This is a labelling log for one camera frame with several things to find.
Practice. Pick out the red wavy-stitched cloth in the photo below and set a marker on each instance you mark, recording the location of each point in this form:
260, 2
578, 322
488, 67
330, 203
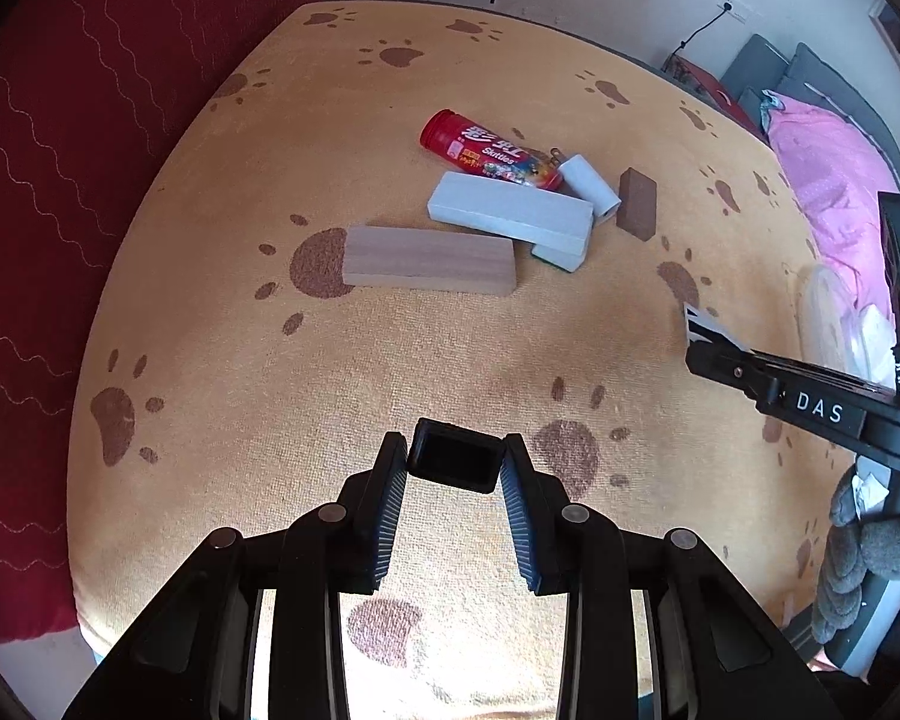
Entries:
120, 165

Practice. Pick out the person's right hand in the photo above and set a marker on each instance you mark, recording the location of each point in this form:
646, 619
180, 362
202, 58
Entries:
862, 562

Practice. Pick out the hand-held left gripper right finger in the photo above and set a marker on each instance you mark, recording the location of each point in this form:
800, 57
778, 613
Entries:
521, 517

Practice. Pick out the red candy tube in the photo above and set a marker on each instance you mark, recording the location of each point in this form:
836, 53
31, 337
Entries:
487, 152

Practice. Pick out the light wooden block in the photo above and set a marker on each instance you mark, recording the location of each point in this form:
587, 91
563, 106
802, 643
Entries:
427, 261

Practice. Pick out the small black rectangular cap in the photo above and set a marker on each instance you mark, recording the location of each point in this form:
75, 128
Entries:
454, 457

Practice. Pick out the small brown block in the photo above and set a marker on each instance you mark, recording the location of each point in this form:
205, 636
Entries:
637, 204

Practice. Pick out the white charger plug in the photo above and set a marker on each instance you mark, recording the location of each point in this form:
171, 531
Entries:
591, 184

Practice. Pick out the pink dotted blanket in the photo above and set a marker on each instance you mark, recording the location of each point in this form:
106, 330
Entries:
832, 165

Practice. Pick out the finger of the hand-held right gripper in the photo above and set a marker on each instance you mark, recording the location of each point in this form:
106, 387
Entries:
727, 360

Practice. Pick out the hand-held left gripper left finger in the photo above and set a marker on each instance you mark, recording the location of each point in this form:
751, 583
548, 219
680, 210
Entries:
390, 510

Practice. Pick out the white wall outlet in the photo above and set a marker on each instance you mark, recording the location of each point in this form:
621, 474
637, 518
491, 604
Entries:
736, 11

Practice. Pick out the green and white box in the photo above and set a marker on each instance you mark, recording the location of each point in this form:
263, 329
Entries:
559, 256

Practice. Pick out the long white box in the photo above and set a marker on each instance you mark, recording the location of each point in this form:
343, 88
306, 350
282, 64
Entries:
506, 211

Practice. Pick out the yellow paw print blanket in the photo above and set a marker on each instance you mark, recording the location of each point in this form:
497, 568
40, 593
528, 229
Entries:
435, 360

